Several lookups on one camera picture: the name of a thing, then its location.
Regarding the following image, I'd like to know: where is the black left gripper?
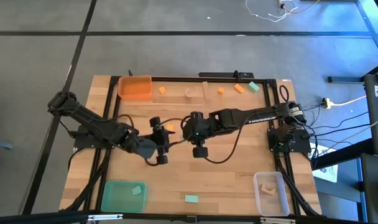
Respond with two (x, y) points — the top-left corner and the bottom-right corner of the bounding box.
(150, 116), (177, 166)

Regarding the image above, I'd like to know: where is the long natural wood block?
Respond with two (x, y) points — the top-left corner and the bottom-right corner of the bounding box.
(201, 81), (210, 101)

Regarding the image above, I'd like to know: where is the orange plastic bin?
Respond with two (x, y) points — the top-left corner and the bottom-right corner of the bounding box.
(118, 75), (153, 101)

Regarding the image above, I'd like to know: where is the black mounting bar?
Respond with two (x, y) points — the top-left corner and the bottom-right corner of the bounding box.
(198, 70), (255, 79)

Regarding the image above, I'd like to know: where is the green plastic bin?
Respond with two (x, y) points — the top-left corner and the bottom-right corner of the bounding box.
(101, 180), (148, 213)

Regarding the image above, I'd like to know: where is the clear plastic bin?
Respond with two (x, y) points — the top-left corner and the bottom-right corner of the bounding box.
(252, 171), (291, 217)

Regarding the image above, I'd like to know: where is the white paper sheet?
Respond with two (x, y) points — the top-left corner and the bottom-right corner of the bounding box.
(313, 163), (338, 184)

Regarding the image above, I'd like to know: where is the black gantry beam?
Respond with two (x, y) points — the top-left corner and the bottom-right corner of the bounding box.
(0, 210), (378, 224)

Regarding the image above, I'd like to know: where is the black floor beam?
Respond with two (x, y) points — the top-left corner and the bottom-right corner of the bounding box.
(328, 76), (366, 84)

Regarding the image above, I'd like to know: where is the blue floor tape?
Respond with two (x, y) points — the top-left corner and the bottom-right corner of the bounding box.
(0, 139), (15, 151)

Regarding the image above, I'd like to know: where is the black cart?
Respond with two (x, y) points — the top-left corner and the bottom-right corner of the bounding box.
(362, 58), (378, 158)

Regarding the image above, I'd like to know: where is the dark metal stand leg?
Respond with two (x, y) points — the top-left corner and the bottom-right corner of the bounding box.
(355, 0), (378, 60)

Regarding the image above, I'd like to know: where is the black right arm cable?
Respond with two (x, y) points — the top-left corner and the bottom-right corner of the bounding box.
(203, 123), (243, 165)

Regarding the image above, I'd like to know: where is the black aluminium table frame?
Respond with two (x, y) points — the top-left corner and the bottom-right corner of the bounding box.
(64, 75), (320, 217)

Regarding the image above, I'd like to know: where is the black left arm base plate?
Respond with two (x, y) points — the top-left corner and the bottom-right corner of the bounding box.
(73, 123), (118, 149)

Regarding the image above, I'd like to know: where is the silver metal bracket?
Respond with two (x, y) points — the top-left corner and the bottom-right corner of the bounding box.
(87, 213), (124, 222)
(259, 217), (297, 224)

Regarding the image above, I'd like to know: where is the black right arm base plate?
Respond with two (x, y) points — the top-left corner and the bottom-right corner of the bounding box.
(267, 127), (311, 154)

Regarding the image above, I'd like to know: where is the white floor cable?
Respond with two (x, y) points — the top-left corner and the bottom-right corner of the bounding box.
(245, 0), (299, 23)

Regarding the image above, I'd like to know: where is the cream power cable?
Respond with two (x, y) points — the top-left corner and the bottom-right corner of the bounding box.
(330, 95), (367, 107)

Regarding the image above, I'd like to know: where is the orange floor cable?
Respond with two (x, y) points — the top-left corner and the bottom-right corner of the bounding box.
(280, 0), (321, 15)

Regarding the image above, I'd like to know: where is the beige floor cable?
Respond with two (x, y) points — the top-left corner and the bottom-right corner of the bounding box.
(328, 113), (378, 147)

